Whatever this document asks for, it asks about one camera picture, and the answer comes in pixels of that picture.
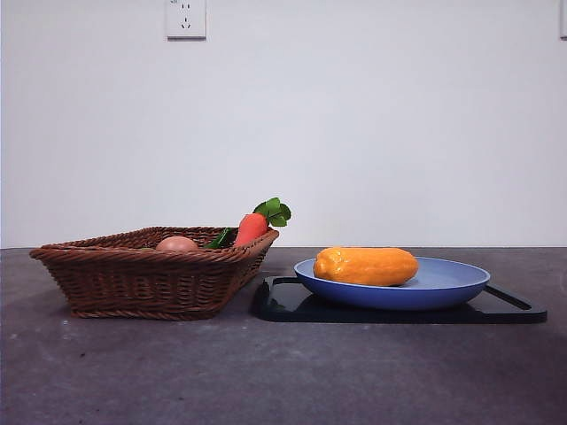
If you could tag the green leafy vegetable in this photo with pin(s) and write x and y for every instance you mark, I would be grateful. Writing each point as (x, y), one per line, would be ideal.
(220, 239)

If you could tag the orange carrot with green leaves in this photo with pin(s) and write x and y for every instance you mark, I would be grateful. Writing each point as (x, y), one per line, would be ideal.
(251, 228)

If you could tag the yellow-orange corn cob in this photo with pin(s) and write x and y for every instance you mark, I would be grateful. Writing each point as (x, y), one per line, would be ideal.
(367, 265)

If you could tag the brown wicker basket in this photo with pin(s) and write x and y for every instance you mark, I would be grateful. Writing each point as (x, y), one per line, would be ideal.
(146, 283)

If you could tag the white wall socket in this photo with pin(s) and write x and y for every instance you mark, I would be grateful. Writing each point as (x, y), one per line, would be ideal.
(186, 20)

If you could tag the blue round plate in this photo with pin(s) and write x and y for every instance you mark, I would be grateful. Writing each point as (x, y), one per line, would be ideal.
(398, 296)

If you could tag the pale pink round vegetable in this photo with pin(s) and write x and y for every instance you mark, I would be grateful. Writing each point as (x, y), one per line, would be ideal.
(177, 244)

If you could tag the black rectangular tray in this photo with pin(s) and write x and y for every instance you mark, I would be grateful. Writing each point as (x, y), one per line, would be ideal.
(283, 305)

